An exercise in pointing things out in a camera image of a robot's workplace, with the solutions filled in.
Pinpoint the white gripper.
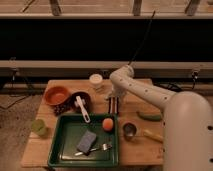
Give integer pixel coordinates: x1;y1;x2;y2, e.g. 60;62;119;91
106;85;126;99

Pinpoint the striped eraser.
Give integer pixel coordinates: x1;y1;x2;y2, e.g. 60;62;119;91
108;97;119;114

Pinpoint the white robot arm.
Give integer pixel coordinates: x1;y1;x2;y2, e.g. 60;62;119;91
109;65;213;171

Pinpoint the white paper cup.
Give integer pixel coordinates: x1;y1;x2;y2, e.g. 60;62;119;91
89;74;103;90

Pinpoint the small metal cup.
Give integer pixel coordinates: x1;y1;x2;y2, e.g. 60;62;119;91
123;122;137;141

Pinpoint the green plastic cup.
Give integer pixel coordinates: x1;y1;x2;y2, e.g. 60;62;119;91
31;119;47;136

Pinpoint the orange ball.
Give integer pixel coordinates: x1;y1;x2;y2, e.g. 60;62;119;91
102;118;114;132

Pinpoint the white plastic utensil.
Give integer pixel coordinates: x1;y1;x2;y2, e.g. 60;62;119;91
75;96;91;123

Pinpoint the dark brown bowl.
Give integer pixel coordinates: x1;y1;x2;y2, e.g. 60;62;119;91
70;91;91;113

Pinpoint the yellow banana toy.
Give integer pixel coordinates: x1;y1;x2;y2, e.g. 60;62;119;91
143;129;163;143

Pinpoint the silver fork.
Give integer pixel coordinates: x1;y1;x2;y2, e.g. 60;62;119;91
74;143;112;156

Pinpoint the dark grape bunch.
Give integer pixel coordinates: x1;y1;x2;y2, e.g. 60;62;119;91
54;103;71;116

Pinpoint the orange bowl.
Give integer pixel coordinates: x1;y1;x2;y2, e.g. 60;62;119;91
44;86;70;106

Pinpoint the blue sponge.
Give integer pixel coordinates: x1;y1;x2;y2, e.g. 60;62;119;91
77;130;97;154

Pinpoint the green tray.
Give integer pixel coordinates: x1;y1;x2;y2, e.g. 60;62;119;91
47;114;119;168

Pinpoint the black cable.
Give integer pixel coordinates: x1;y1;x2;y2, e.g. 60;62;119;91
128;10;157;66

